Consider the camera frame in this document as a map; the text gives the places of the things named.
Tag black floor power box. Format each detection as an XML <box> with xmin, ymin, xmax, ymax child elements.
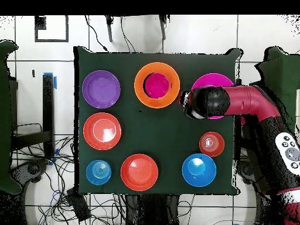
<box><xmin>66</xmin><ymin>187</ymin><xmax>91</xmax><ymax>223</ymax></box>

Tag small magenta bowl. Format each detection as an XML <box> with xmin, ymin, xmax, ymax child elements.
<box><xmin>143</xmin><ymin>72</ymin><xmax>170</xmax><ymax>100</ymax></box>

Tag tangled floor cables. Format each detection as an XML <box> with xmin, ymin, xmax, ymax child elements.
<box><xmin>13</xmin><ymin>135</ymin><xmax>127</xmax><ymax>225</ymax></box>

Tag large pink bowl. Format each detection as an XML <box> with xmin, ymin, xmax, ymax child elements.
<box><xmin>191</xmin><ymin>73</ymin><xmax>235</xmax><ymax>120</ymax></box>

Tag black square floor frame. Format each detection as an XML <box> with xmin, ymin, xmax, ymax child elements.
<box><xmin>34</xmin><ymin>15</ymin><xmax>69</xmax><ymax>43</ymax></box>

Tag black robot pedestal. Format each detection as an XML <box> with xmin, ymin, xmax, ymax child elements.
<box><xmin>125</xmin><ymin>194</ymin><xmax>180</xmax><ymax>225</ymax></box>

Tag wide purple bowl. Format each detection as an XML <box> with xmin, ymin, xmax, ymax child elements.
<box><xmin>81</xmin><ymin>70</ymin><xmax>122</xmax><ymax>109</ymax></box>

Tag black cable with plug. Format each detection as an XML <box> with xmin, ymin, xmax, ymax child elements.
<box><xmin>84</xmin><ymin>15</ymin><xmax>110</xmax><ymax>53</ymax></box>

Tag small orange bowl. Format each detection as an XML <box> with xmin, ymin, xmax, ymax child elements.
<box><xmin>199</xmin><ymin>131</ymin><xmax>225</xmax><ymax>158</ymax></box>

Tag dark green tablecloth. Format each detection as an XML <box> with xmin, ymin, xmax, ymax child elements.
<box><xmin>73</xmin><ymin>46</ymin><xmax>242</xmax><ymax>197</ymax></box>

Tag black metal stand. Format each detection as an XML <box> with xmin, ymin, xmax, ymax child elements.
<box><xmin>234</xmin><ymin>78</ymin><xmax>249</xmax><ymax>162</ymax></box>
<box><xmin>11</xmin><ymin>73</ymin><xmax>56</xmax><ymax>159</ymax></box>

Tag small light blue bowl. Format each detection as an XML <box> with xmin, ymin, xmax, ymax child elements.
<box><xmin>85</xmin><ymin>159</ymin><xmax>113</xmax><ymax>186</ymax></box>

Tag blue tape strip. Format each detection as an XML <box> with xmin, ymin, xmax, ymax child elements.
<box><xmin>43</xmin><ymin>72</ymin><xmax>57</xmax><ymax>90</ymax></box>

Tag large blue bowl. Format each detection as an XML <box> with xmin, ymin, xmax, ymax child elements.
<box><xmin>182</xmin><ymin>153</ymin><xmax>217</xmax><ymax>188</ymax></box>

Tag grey stand leg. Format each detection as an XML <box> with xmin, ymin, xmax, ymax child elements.
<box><xmin>158</xmin><ymin>15</ymin><xmax>168</xmax><ymax>40</ymax></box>
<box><xmin>104</xmin><ymin>15</ymin><xmax>114</xmax><ymax>43</ymax></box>

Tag large yellow-orange bowl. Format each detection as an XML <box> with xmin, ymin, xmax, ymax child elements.
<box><xmin>134</xmin><ymin>62</ymin><xmax>181</xmax><ymax>109</ymax></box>

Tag green cloth covered table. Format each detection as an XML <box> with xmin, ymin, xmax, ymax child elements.
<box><xmin>0</xmin><ymin>39</ymin><xmax>23</xmax><ymax>195</ymax></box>
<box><xmin>254</xmin><ymin>46</ymin><xmax>300</xmax><ymax>141</ymax></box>

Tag wide red-orange bowl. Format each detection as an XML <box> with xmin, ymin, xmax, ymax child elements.
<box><xmin>83</xmin><ymin>112</ymin><xmax>122</xmax><ymax>151</ymax></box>
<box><xmin>120</xmin><ymin>154</ymin><xmax>159</xmax><ymax>192</ymax></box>

